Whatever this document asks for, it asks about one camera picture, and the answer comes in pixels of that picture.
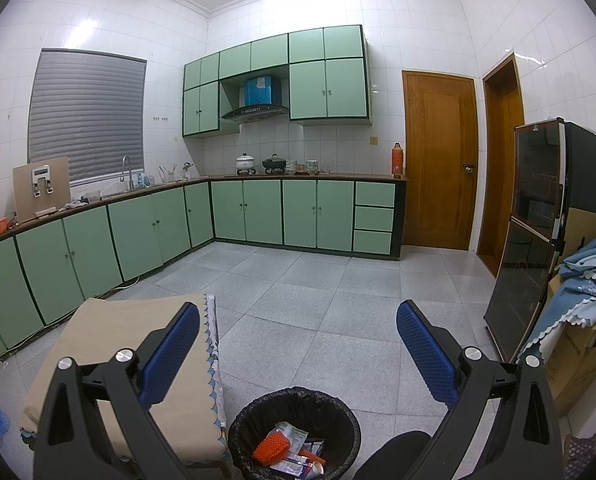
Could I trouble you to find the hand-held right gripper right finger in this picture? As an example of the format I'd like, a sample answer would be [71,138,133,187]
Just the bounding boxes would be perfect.
[397,301,563,480]

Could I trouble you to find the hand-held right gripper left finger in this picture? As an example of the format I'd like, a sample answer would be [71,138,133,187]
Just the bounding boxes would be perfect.
[33,302,200,480]

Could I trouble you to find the bin with black liner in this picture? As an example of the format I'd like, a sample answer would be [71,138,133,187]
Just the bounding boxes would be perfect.
[227,386,363,480]

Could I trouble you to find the orange foam net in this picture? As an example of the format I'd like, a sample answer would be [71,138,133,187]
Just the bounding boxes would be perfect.
[252,434,289,466]

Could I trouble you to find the table with beige cloth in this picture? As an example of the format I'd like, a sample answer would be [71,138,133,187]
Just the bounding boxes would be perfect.
[19,292,229,466]

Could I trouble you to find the cardboard water purifier box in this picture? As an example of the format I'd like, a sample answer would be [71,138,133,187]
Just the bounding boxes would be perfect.
[12,156,71,223]

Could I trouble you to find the green base cabinets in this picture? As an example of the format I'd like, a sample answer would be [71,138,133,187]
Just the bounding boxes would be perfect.
[0,174,407,366]

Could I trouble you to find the blue scalloped cloth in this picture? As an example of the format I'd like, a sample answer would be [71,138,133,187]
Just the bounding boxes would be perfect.
[518,225,596,361]

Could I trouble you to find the purple patterned mat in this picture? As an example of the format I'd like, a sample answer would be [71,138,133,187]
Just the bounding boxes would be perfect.
[562,432,596,480]

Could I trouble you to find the wooden door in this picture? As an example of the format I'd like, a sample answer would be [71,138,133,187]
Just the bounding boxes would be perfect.
[402,70,479,251]

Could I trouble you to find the grey window blind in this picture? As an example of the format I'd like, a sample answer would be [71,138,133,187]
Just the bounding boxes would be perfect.
[27,48,148,186]

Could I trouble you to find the black range hood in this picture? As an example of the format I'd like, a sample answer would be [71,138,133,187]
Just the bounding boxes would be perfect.
[221,75,289,123]

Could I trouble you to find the green wall cabinets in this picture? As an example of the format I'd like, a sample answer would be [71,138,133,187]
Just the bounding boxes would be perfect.
[182,25,373,137]

